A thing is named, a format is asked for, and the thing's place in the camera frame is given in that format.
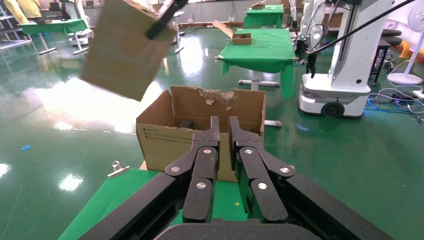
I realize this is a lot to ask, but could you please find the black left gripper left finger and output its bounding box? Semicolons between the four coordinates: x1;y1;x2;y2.
164;115;221;223

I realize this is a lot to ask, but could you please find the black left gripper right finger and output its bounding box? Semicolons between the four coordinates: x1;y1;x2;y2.
228;115;296;223

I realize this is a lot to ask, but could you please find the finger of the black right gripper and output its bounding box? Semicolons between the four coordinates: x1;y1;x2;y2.
145;0;190;41

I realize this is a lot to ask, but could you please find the small cardboard box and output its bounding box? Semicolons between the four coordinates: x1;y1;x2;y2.
81;0;179;102

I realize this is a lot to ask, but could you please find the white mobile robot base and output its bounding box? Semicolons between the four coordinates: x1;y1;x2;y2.
67;28;95;47

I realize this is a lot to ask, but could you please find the large open cardboard carton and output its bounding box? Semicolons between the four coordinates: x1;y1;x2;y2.
135;85;267;184

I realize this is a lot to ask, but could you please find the small open carton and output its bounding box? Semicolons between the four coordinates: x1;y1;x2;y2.
211;19;253;46

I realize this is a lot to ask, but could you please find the silver binder clip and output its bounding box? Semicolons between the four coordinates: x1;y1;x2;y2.
106;160;131;179

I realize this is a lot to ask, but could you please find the green table cloth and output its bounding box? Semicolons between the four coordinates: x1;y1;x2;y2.
57;168;263;240

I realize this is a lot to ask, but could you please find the green cloth covered table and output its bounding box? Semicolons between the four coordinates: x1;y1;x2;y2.
19;18;90;56
242;4;286;30
214;28;296;100

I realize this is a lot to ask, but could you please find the yellow hanging garment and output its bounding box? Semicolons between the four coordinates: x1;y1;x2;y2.
16;0;43;20
3;0;25;25

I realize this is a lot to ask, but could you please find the background white robot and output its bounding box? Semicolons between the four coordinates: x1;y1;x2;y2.
290;0;325;79

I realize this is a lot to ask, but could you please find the metal storage rack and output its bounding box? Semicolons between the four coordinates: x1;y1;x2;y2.
0;3;34;51

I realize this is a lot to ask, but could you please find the white robot column and base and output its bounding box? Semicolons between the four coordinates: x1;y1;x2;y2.
297;0;395;119

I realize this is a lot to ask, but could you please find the black round bar stool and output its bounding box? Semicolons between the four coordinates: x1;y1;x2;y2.
373;36;403;88
381;28;403;38

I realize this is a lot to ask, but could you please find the orange plastic object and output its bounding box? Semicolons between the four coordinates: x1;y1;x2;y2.
395;40;424;64

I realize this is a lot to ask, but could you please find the tangled floor cable bundle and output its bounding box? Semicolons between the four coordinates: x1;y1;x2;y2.
365;86;424;125

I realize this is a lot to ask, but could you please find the white pedestal fan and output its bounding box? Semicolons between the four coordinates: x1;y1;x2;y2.
386;3;424;86

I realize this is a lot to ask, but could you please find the thin black cable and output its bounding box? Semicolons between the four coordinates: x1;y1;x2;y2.
306;0;417;56

